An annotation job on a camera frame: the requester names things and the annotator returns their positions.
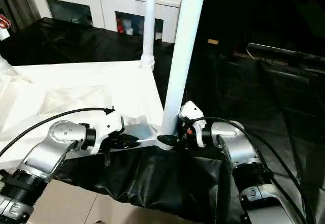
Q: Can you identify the white plastic table top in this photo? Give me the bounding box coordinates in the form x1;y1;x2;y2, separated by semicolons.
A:
0;59;179;170

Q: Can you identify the black work mat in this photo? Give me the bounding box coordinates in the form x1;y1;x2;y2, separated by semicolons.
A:
0;17;325;224

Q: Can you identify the white plastic bin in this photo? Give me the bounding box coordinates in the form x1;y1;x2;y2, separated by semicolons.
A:
0;28;11;42

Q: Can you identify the grey curtain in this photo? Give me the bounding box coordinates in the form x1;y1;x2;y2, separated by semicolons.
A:
0;0;42;34

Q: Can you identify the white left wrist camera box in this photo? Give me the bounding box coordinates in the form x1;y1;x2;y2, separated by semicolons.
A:
87;108;125;156

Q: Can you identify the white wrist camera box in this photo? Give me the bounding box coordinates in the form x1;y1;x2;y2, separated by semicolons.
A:
178;101;207;149
87;108;125;156

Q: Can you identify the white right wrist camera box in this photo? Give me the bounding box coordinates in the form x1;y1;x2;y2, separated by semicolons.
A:
178;101;207;149

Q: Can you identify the red wire bundle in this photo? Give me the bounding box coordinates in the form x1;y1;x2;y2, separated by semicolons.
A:
0;12;12;30

